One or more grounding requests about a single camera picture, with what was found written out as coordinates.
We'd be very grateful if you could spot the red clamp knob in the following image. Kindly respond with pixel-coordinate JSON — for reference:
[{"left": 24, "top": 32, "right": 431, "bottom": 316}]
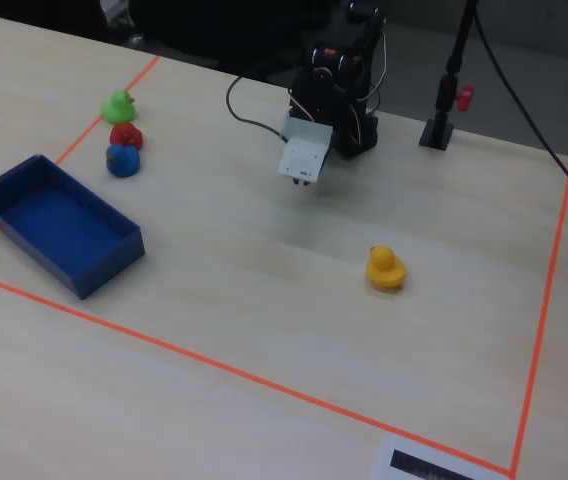
[{"left": 455, "top": 84, "right": 476, "bottom": 113}]

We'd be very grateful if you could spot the thin black camera cable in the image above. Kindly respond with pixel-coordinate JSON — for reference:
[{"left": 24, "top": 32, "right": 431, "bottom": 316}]
[{"left": 225, "top": 74, "right": 290, "bottom": 145}]

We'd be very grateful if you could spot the red rubber duck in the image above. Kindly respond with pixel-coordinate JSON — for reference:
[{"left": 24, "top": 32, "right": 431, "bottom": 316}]
[{"left": 109, "top": 121, "right": 145, "bottom": 151}]

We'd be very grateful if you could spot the blue rubber duck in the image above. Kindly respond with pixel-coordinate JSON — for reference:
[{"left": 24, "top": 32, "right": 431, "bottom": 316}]
[{"left": 105, "top": 143, "right": 142, "bottom": 179}]

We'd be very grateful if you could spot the orange tape strip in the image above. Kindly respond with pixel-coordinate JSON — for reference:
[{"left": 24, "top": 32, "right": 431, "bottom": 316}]
[
  {"left": 0, "top": 269, "right": 514, "bottom": 476},
  {"left": 0, "top": 55, "right": 162, "bottom": 265},
  {"left": 509, "top": 157, "right": 568, "bottom": 479}
]

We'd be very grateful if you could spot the blue plastic box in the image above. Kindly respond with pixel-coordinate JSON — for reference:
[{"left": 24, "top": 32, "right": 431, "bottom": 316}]
[{"left": 0, "top": 153, "right": 146, "bottom": 301}]

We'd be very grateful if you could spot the black camera stand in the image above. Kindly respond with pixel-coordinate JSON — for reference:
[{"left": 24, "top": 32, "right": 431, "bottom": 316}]
[{"left": 418, "top": 0, "right": 480, "bottom": 152}]

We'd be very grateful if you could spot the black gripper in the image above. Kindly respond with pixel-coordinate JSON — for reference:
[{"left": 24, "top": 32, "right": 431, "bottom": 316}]
[{"left": 288, "top": 65, "right": 338, "bottom": 188}]

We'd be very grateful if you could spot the green rubber duck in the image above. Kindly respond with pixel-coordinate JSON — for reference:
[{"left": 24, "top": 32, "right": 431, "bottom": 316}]
[{"left": 100, "top": 88, "right": 138, "bottom": 126}]

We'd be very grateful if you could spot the thick black cable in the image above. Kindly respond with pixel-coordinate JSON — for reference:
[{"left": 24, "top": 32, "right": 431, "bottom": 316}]
[{"left": 471, "top": 4, "right": 568, "bottom": 220}]

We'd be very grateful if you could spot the yellow rubber duck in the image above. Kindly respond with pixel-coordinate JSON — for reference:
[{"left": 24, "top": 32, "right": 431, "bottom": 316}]
[{"left": 365, "top": 244, "right": 408, "bottom": 290}]

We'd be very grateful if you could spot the white camera box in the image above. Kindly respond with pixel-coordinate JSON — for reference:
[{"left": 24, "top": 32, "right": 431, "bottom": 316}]
[{"left": 277, "top": 113, "right": 335, "bottom": 184}]

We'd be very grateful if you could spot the white paper label black bar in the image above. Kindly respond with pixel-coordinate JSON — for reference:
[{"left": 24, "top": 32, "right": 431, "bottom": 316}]
[{"left": 370, "top": 432, "right": 511, "bottom": 480}]

